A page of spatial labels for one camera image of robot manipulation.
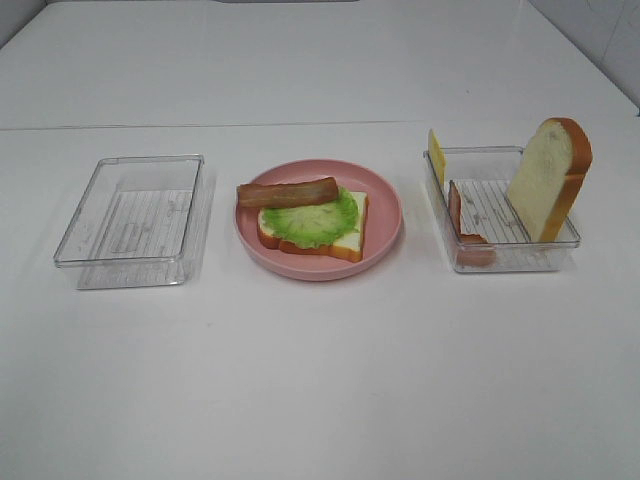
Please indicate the green lettuce leaf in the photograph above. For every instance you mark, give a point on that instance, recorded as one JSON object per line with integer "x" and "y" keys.
{"x": 314, "y": 225}

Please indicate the bread slice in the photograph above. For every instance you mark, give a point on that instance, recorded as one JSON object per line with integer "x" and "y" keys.
{"x": 554, "y": 164}
{"x": 349, "y": 247}

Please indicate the bacon strip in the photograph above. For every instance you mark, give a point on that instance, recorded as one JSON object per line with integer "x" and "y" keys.
{"x": 469, "y": 255}
{"x": 287, "y": 195}

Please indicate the pink round plate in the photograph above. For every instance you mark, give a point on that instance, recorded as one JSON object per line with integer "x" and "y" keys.
{"x": 382, "y": 227}

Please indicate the yellow cheese slice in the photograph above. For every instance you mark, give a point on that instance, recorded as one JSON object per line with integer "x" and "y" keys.
{"x": 437, "y": 156}

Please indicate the clear right plastic tray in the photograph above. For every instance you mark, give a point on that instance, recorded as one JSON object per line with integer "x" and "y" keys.
{"x": 482, "y": 175}

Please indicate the clear plastic tray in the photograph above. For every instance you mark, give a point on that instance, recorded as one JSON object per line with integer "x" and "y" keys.
{"x": 482, "y": 175}
{"x": 141, "y": 222}

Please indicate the clear left plastic tray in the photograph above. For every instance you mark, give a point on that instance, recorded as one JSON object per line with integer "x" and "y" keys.
{"x": 141, "y": 222}

